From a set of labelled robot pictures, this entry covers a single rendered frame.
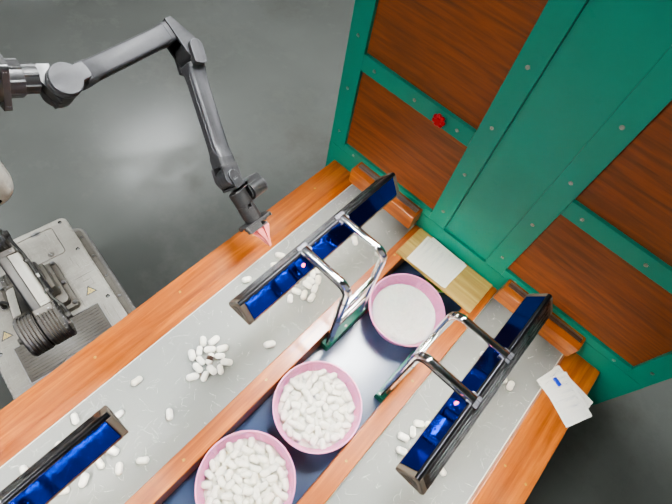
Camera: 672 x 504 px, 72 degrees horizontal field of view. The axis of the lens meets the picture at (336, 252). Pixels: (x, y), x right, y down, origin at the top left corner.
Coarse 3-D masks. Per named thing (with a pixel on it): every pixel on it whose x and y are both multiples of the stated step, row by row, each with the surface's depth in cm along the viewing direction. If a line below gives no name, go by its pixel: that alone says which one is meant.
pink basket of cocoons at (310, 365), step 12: (288, 372) 139; (300, 372) 143; (336, 372) 144; (348, 384) 143; (276, 396) 136; (360, 396) 138; (276, 408) 136; (360, 408) 137; (276, 420) 132; (360, 420) 135; (348, 432) 136; (336, 444) 134
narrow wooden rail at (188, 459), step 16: (400, 240) 169; (368, 272) 161; (384, 272) 162; (352, 288) 157; (336, 304) 153; (320, 320) 149; (304, 336) 146; (320, 336) 147; (288, 352) 143; (304, 352) 143; (272, 368) 139; (288, 368) 140; (256, 384) 136; (272, 384) 137; (240, 400) 134; (256, 400) 134; (224, 416) 131; (240, 416) 131; (208, 432) 128; (224, 432) 129; (192, 448) 126; (208, 448) 126; (176, 464) 123; (192, 464) 124; (160, 480) 121; (176, 480) 121; (144, 496) 119; (160, 496) 119
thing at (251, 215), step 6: (252, 204) 144; (240, 210) 143; (246, 210) 143; (252, 210) 143; (258, 210) 146; (246, 216) 144; (252, 216) 144; (258, 216) 145; (264, 216) 145; (246, 222) 145; (252, 222) 144; (240, 228) 146; (246, 228) 142
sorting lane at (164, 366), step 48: (288, 240) 166; (384, 240) 171; (240, 288) 154; (336, 288) 159; (192, 336) 144; (240, 336) 146; (288, 336) 148; (144, 384) 135; (192, 384) 136; (240, 384) 138; (48, 432) 125; (144, 432) 128; (192, 432) 130; (0, 480) 118; (96, 480) 121; (144, 480) 123
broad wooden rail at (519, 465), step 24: (576, 360) 155; (576, 384) 150; (528, 408) 147; (552, 408) 145; (528, 432) 140; (552, 432) 141; (504, 456) 136; (528, 456) 137; (504, 480) 133; (528, 480) 133
